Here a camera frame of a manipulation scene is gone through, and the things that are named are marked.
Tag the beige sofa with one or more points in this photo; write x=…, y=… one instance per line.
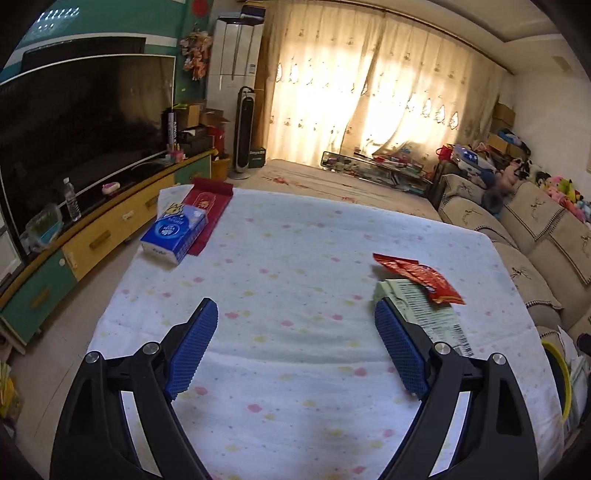
x=531, y=221

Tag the large curved television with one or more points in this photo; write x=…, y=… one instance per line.
x=83, y=129

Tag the small green box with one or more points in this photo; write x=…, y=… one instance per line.
x=257, y=158

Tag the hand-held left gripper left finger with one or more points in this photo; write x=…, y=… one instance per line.
x=191, y=350

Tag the clear water bottle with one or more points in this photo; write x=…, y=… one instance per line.
x=72, y=203

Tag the red round wall sticker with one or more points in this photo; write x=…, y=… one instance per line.
x=199, y=7

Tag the red snack wrapper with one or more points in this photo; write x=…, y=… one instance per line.
x=392, y=264
x=434, y=284

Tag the yellow basket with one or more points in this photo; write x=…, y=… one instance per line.
x=220, y=169

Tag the cardboard box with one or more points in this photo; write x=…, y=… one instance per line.
x=503, y=115
x=193, y=116
x=214, y=117

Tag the white standing air conditioner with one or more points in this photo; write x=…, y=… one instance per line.
x=233, y=55

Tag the pile of stuffed toys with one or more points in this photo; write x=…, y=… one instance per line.
x=554, y=184

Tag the yellow rimmed black bin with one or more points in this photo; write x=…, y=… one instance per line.
x=554, y=369

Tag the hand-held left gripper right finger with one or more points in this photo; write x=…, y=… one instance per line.
x=399, y=350

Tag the glass coffee table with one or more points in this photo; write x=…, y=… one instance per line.
x=369, y=168

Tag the floral floor rug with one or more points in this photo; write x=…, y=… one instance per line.
x=314, y=184

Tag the white dotted tablecloth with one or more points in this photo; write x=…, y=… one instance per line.
x=300, y=277

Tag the yellow and green television stand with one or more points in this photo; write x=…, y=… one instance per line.
x=101, y=235

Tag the black tower fan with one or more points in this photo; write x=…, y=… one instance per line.
x=244, y=129

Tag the green and white paper packet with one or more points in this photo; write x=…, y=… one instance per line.
x=429, y=318

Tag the artificial flower decoration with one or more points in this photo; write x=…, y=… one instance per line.
x=196, y=53

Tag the cream patterned curtain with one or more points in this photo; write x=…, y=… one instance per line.
x=369, y=83

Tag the clear plastic container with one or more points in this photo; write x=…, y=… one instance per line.
x=44, y=226

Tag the pink soap dish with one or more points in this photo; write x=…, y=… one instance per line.
x=111, y=187

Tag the red cloth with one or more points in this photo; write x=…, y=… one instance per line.
x=210, y=198

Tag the blue tissue pack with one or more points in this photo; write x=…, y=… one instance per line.
x=173, y=230

